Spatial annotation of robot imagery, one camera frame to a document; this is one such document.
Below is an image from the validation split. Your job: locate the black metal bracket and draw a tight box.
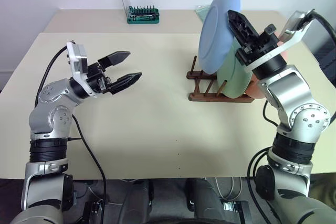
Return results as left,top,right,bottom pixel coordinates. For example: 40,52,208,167
222,200,253,224
83,200,106,224

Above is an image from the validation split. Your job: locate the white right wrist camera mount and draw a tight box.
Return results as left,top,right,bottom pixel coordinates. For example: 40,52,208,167
244,10,316,73

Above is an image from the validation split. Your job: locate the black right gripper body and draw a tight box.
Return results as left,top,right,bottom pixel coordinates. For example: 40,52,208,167
235,31,279,67

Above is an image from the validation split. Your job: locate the green plate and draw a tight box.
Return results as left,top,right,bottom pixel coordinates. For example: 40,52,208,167
215,39,254,99

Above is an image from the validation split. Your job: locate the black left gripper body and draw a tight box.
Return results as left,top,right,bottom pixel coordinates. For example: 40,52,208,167
86,62,112,95

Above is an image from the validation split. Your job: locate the red plate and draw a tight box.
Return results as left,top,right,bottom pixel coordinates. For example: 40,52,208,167
244,31,289,101

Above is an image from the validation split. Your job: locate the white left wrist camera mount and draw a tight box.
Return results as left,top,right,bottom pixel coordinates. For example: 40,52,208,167
66,40,96,97

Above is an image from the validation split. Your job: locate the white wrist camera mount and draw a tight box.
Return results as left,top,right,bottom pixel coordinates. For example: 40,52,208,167
244,10,316,73
66,40,96,97

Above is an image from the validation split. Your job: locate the white floor cable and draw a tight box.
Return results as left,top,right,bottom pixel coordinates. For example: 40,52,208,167
214,176,244,201

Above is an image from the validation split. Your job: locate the wooden dish rack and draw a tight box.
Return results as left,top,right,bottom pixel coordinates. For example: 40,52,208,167
186,55,255,103

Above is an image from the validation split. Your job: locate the blue plate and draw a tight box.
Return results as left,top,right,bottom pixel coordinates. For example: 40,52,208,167
198,0,243,74

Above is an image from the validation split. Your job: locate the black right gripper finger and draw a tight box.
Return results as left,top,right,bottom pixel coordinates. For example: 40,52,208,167
227,9,261,49

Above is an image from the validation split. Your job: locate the green screwdriver bit set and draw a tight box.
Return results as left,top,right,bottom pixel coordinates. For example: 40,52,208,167
127,5,161,25

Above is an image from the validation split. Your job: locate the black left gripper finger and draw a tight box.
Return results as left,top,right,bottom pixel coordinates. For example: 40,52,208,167
107,71,143,95
97,50,131,72

